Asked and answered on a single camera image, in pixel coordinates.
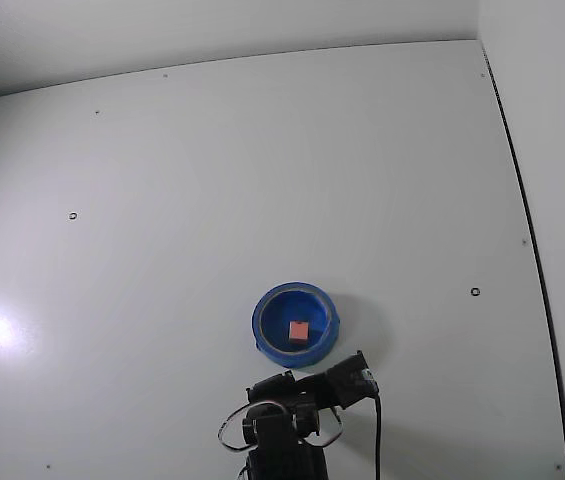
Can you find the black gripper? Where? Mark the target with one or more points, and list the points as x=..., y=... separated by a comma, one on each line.
x=273, y=385

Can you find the orange cube block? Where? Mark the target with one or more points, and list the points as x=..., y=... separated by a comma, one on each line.
x=298, y=332

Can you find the blue tape roll bin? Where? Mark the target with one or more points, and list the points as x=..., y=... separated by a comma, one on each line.
x=268, y=345

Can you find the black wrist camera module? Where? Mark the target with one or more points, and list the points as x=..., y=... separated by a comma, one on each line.
x=349, y=377

